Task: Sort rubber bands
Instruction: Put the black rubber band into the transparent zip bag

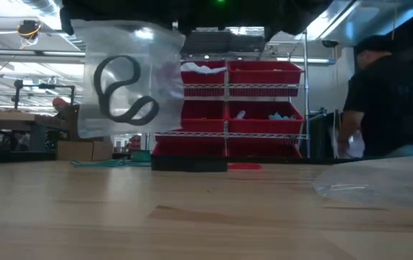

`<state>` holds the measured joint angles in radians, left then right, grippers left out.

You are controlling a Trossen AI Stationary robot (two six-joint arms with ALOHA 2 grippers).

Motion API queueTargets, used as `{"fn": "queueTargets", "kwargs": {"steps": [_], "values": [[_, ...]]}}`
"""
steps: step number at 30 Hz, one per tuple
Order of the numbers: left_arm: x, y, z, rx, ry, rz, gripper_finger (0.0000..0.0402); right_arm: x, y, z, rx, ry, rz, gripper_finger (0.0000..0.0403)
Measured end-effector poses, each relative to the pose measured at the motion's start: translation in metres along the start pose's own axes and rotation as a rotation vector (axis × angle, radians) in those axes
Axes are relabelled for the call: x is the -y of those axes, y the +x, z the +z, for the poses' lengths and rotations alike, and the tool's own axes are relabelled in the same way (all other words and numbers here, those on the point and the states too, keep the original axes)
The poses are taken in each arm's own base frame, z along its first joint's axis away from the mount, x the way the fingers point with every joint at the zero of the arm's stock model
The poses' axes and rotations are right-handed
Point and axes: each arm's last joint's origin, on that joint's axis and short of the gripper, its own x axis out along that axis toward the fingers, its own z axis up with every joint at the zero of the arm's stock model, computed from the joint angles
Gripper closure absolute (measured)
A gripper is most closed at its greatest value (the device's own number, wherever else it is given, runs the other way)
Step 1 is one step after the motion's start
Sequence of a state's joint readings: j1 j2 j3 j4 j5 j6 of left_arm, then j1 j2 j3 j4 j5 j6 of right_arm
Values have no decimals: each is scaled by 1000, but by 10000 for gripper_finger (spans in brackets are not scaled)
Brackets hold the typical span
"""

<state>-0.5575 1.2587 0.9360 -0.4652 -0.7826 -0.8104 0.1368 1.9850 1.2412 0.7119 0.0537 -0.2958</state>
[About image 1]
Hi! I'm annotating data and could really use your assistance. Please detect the teal cloth item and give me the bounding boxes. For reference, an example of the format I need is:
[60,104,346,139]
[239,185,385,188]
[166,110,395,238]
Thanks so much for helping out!
[268,112,297,121]

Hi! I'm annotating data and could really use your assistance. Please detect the crumpled clear zip bag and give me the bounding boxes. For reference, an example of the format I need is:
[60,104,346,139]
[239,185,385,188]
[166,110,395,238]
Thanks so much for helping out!
[312,154,413,217]

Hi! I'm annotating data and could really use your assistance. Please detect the black pipe stand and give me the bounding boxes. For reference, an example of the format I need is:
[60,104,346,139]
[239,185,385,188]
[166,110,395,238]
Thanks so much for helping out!
[13,79,77,109]

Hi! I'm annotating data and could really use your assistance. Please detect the yellow cable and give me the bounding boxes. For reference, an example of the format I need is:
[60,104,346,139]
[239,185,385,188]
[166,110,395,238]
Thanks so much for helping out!
[389,9,399,41]

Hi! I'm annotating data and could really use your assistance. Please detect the clear plastic zip bag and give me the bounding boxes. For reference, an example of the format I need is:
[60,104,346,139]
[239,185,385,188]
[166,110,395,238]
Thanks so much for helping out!
[69,18,187,140]

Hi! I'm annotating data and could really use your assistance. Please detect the person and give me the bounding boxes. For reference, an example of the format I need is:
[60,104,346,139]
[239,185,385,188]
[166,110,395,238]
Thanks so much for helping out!
[337,35,413,160]
[51,96,71,121]

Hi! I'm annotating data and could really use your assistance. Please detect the black panels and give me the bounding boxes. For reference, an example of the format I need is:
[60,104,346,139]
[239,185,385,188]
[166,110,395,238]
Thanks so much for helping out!
[309,111,341,160]

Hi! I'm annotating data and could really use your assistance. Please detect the small open cardboard box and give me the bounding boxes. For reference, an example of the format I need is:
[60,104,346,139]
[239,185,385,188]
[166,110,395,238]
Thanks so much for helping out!
[56,139,114,162]

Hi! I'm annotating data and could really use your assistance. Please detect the wooden workbench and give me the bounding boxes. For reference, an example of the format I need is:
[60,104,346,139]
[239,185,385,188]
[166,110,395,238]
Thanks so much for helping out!
[0,110,66,152]

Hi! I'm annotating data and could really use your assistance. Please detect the chrome wire shelf cart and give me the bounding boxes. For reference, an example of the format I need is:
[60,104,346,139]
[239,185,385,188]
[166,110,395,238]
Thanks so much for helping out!
[148,27,311,160]

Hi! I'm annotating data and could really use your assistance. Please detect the black storage bin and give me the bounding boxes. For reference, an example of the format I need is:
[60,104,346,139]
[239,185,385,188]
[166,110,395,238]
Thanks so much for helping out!
[184,28,231,55]
[229,32,269,54]

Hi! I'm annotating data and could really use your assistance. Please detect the white cloth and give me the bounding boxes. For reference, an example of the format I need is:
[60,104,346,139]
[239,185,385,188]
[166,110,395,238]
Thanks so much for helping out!
[181,61,227,75]

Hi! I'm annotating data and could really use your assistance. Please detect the blue cord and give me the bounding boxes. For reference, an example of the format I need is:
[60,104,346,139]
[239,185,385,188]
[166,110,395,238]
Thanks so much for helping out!
[119,158,152,168]

